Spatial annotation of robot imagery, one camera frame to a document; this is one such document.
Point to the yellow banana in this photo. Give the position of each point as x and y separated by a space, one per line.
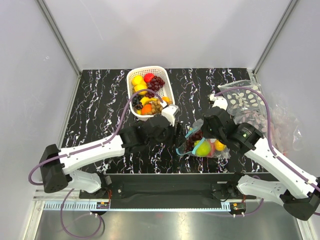
146 100

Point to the bag of pink slices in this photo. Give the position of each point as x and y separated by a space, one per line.
254 118

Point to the yellow pear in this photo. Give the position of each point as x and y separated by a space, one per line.
219 146

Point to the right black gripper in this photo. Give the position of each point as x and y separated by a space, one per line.
203 129

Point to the red strawberry fruit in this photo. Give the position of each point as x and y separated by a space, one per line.
148 77

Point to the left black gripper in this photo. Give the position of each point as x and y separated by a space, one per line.
177 140

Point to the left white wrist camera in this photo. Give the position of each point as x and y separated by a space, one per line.
169 112

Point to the green pear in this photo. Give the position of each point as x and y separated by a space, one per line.
203 149

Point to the crumpled clear plastic bag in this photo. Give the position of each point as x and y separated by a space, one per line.
286 133

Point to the orange fruit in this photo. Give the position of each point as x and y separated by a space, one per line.
147 110

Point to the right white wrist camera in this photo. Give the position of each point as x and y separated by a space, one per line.
218 101

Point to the clear zip top bag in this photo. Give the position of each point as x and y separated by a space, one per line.
195 127

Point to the dark purple grape bunch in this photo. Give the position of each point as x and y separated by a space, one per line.
137 103

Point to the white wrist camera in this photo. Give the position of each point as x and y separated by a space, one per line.
169 112
218 101

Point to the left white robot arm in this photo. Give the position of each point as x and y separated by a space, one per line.
60 168

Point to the red apple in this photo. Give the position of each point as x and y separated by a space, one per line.
211 154

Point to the red grape bunch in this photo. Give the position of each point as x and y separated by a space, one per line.
193 140
155 84

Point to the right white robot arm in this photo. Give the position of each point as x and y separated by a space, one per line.
295 190

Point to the yellow lemon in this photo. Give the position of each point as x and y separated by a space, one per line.
141 88

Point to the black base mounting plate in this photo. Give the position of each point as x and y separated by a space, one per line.
123 186

